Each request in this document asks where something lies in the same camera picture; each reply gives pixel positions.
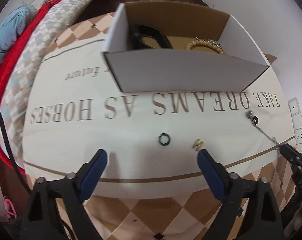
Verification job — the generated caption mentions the thin silver pendant necklace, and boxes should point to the thin silver pendant necklace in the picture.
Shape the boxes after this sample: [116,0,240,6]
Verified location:
[245,109,284,147]

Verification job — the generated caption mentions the chunky silver chain bracelet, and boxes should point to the chunky silver chain bracelet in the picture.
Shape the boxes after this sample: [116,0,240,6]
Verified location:
[195,36,222,48]

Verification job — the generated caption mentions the wooden bead bracelet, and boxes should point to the wooden bead bracelet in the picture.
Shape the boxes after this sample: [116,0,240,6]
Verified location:
[185,39,226,55]

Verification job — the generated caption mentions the black bangle bracelet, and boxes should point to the black bangle bracelet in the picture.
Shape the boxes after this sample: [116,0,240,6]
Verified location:
[130,24,174,50]

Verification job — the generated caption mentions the white power strip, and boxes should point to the white power strip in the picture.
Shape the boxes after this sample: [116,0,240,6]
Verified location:
[288,97,302,153]

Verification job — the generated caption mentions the small gold ear stud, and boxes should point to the small gold ear stud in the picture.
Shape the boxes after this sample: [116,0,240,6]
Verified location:
[191,139,204,151]

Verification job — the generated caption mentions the diamond pattern table cloth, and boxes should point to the diamond pattern table cloth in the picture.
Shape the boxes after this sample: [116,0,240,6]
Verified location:
[23,16,295,239]

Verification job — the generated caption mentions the pink hanger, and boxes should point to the pink hanger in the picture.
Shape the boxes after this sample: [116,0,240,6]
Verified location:
[3,196,18,220]

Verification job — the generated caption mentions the brown cardboard box on floor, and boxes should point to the brown cardboard box on floor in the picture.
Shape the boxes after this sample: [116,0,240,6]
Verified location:
[264,53,278,65]

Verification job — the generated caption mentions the red bed blanket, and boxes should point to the red bed blanket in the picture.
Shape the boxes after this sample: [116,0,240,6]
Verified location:
[0,0,97,176]

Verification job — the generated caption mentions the checkered mattress sheet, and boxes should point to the checkered mattress sheet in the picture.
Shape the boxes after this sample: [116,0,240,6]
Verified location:
[0,0,110,156]

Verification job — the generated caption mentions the open white cardboard box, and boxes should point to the open white cardboard box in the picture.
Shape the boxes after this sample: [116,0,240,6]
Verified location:
[103,1,270,93]

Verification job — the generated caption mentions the light blue quilt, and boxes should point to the light blue quilt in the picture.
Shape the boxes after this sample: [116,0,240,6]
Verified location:
[0,4,37,67]

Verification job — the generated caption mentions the black ring left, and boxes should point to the black ring left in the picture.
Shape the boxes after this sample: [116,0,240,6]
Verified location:
[158,133,171,146]

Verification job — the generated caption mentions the black cable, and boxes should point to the black cable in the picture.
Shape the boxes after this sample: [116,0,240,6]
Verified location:
[0,98,32,196]

